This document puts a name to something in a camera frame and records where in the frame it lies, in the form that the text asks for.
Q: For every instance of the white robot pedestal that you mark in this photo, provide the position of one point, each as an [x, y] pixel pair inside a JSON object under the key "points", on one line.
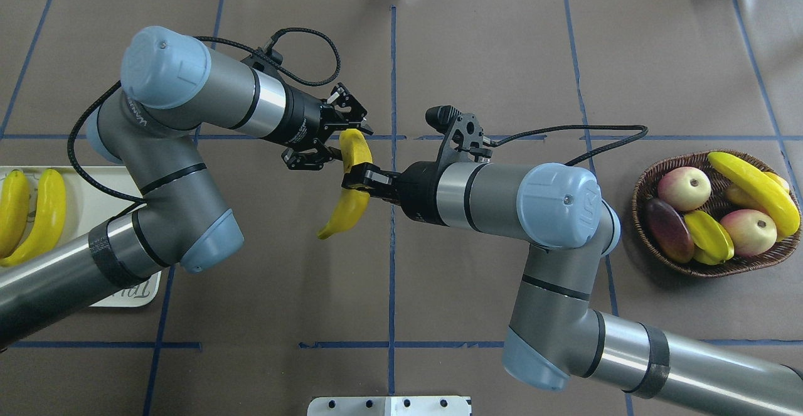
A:
{"points": [[391, 405]]}

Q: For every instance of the red yellow peach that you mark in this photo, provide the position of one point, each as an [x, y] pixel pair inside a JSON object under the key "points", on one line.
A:
{"points": [[685, 188]]}

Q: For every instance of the white bear tray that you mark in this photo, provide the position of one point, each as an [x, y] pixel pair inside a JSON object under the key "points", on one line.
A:
{"points": [[88, 207]]}

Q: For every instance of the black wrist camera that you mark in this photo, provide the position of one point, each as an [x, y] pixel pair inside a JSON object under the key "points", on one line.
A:
{"points": [[464, 139], [264, 62]]}

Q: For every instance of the yellow starfruit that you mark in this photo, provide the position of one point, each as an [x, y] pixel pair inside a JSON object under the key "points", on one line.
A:
{"points": [[713, 245]]}

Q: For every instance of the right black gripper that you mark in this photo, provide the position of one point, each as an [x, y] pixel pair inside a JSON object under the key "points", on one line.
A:
{"points": [[416, 188]]}

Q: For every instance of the yellow banana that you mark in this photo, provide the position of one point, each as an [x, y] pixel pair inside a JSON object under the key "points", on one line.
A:
{"points": [[14, 210], [49, 220], [351, 203], [772, 197]]}

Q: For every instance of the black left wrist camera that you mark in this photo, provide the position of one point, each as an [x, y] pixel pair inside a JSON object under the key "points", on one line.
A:
{"points": [[264, 62]]}

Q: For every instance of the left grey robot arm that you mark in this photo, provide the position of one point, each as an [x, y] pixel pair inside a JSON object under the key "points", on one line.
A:
{"points": [[170, 84]]}

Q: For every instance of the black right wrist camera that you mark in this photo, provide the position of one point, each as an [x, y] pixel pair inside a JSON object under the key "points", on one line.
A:
{"points": [[464, 139]]}

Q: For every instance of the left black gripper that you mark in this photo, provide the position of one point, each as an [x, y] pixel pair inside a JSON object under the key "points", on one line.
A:
{"points": [[302, 119]]}

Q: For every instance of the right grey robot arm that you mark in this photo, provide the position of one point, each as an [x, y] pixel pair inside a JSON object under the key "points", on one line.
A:
{"points": [[553, 332]]}

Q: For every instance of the dark red mango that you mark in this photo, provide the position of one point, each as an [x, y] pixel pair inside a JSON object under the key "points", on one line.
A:
{"points": [[668, 230]]}

